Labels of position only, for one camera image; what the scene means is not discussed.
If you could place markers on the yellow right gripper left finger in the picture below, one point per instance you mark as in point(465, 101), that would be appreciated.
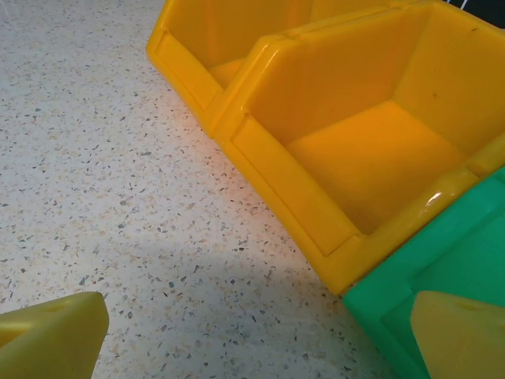
point(51, 339)

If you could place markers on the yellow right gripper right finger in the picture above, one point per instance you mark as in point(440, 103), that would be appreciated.
point(465, 343)

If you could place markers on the green plastic bin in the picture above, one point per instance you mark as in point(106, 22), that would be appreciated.
point(446, 252)

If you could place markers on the yellow plastic bin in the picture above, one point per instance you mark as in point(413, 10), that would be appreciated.
point(185, 51)
point(355, 166)

